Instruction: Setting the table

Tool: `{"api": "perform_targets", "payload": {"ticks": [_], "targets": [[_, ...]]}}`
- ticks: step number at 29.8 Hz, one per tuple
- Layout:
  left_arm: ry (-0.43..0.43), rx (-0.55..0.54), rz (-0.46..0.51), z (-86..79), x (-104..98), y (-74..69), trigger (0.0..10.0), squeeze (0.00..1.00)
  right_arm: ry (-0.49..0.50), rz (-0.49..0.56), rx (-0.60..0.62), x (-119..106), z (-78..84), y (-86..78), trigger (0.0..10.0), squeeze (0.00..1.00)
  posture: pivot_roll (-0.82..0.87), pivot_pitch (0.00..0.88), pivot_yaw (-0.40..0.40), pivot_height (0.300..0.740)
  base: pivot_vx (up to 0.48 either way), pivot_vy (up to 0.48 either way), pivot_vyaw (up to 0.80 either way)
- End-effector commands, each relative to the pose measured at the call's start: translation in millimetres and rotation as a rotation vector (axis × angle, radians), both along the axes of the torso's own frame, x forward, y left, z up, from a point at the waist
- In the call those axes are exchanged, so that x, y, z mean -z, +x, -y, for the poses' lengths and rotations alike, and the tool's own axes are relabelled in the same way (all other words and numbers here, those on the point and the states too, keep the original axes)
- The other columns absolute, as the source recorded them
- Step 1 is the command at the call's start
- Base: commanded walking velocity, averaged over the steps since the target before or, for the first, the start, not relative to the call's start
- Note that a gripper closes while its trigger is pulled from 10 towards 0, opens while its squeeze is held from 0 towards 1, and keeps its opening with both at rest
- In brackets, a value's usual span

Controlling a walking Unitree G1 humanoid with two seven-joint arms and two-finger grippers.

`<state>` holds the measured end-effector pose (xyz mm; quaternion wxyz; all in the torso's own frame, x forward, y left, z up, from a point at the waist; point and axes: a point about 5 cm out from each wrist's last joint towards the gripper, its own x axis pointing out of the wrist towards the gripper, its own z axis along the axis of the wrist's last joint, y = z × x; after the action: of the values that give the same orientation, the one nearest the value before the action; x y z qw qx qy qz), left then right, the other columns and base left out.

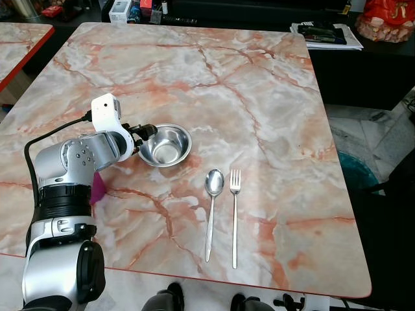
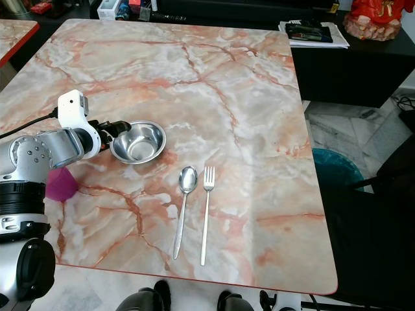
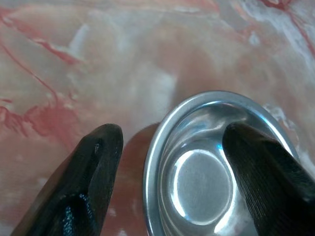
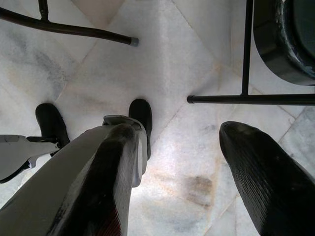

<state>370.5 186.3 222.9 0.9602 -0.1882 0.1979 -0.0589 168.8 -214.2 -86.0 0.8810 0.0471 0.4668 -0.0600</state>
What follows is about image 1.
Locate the teal bin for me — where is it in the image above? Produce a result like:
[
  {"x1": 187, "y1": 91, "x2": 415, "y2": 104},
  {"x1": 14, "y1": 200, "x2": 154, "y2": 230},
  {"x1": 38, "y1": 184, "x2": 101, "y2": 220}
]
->
[{"x1": 337, "y1": 150, "x2": 381, "y2": 193}]

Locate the red figurine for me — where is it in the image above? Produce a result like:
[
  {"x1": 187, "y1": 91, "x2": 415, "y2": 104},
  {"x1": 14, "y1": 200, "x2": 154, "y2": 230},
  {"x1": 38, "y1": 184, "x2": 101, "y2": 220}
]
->
[{"x1": 355, "y1": 0, "x2": 415, "y2": 43}]

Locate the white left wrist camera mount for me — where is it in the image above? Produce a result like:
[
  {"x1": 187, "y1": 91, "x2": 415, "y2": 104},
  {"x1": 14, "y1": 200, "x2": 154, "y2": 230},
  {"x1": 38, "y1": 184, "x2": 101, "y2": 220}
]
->
[{"x1": 90, "y1": 93, "x2": 123, "y2": 141}]

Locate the small steel bowl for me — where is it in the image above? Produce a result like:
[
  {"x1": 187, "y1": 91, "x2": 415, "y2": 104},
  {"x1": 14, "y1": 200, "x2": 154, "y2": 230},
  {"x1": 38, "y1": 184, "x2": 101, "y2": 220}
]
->
[{"x1": 137, "y1": 124, "x2": 193, "y2": 168}]

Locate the black left robot foot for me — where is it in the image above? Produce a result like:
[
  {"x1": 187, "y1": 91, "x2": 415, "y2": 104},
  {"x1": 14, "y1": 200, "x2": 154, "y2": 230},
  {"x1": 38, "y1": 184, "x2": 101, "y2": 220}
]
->
[{"x1": 141, "y1": 282, "x2": 186, "y2": 311}]

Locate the black right robot foot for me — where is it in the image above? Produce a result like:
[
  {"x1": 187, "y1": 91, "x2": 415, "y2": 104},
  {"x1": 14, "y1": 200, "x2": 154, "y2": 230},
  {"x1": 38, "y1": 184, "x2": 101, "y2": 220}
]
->
[{"x1": 231, "y1": 293, "x2": 307, "y2": 311}]

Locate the black robot foot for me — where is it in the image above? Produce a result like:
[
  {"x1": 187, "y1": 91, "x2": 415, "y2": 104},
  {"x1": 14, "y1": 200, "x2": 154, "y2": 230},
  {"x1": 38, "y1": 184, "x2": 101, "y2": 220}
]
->
[
  {"x1": 141, "y1": 282, "x2": 186, "y2": 311},
  {"x1": 231, "y1": 293, "x2": 307, "y2": 311}
]

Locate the white paper stack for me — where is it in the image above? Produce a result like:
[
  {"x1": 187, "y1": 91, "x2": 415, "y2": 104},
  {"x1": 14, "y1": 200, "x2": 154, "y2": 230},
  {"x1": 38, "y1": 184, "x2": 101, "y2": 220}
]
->
[{"x1": 289, "y1": 21, "x2": 364, "y2": 52}]

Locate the steel pot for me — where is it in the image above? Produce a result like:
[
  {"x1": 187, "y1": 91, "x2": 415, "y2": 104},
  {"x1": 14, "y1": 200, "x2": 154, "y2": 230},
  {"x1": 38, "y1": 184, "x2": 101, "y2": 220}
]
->
[{"x1": 9, "y1": 0, "x2": 43, "y2": 19}]

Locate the steel spoon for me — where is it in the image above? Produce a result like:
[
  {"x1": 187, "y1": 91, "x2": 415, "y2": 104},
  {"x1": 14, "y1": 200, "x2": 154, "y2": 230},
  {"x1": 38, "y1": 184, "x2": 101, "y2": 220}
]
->
[{"x1": 204, "y1": 169, "x2": 226, "y2": 264}]

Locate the black chair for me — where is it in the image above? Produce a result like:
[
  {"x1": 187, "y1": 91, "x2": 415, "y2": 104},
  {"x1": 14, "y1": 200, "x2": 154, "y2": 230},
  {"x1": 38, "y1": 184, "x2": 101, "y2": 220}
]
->
[{"x1": 350, "y1": 148, "x2": 415, "y2": 311}]

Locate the magenta plastic item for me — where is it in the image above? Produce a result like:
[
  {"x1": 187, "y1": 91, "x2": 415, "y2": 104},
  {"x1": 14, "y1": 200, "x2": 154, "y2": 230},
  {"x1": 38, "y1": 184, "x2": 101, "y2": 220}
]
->
[{"x1": 90, "y1": 171, "x2": 108, "y2": 206}]

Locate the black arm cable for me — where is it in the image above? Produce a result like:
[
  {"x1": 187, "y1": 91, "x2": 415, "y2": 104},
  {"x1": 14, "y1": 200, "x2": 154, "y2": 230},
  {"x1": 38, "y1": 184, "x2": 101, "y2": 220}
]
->
[{"x1": 23, "y1": 111, "x2": 95, "y2": 190}]

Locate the white carton box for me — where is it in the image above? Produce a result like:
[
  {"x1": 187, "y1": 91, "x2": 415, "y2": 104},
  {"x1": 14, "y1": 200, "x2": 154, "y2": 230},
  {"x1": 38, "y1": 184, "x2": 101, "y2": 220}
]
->
[{"x1": 108, "y1": 0, "x2": 134, "y2": 24}]

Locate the black flat case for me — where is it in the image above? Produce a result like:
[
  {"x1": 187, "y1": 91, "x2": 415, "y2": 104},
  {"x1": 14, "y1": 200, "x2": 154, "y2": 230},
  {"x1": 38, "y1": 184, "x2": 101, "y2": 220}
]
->
[{"x1": 297, "y1": 24, "x2": 349, "y2": 45}]

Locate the steel fork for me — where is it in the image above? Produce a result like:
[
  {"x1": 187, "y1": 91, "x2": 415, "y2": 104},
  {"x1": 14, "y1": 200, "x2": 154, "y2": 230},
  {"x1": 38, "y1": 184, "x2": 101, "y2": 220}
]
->
[{"x1": 230, "y1": 170, "x2": 243, "y2": 270}]

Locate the small red item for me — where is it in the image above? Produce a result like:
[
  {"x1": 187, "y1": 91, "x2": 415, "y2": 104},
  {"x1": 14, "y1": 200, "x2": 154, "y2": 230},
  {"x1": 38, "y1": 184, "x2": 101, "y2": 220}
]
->
[{"x1": 40, "y1": 3, "x2": 66, "y2": 18}]

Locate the marble table with red edge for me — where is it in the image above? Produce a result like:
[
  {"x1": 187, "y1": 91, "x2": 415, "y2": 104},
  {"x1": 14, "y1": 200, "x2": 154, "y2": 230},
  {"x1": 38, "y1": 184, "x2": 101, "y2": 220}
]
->
[{"x1": 0, "y1": 22, "x2": 56, "y2": 93}]

